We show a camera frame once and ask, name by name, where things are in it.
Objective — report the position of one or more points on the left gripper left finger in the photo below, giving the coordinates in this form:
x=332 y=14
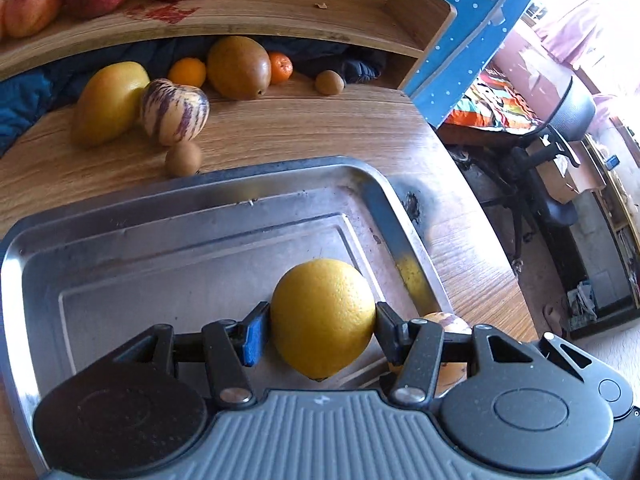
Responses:
x=226 y=348

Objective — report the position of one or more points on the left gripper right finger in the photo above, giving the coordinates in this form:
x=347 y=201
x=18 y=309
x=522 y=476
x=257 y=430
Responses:
x=418 y=356

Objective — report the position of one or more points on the striped pepino melon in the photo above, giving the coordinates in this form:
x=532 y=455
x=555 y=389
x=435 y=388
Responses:
x=450 y=372
x=173 y=113

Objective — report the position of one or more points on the yellow lemon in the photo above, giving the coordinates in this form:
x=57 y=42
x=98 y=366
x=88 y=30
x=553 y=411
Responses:
x=322 y=316

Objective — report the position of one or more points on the small brown kiwi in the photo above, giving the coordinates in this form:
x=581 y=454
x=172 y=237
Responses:
x=329 y=83
x=183 y=160

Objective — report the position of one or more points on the yellow-orange mango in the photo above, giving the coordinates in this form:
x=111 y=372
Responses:
x=109 y=104

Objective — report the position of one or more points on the brown round pear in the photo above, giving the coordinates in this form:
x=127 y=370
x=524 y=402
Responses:
x=238 y=68

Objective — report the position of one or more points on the small orange tangerine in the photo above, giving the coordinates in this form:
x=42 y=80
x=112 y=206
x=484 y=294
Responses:
x=281 y=68

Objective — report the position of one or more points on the metal baking tray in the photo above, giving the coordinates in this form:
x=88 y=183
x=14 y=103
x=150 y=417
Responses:
x=80 y=280

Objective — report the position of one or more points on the black office chair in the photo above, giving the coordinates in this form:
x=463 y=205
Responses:
x=512 y=166

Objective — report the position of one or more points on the colourful bed blanket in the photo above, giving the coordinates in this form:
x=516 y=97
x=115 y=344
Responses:
x=491 y=103

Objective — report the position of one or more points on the dark blue jacket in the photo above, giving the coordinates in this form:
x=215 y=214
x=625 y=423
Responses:
x=26 y=97

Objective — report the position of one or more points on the wooden desk shelf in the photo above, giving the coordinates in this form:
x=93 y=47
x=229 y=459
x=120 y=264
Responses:
x=408 y=30

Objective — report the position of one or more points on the blue polka dot fabric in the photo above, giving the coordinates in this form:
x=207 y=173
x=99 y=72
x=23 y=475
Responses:
x=468 y=44

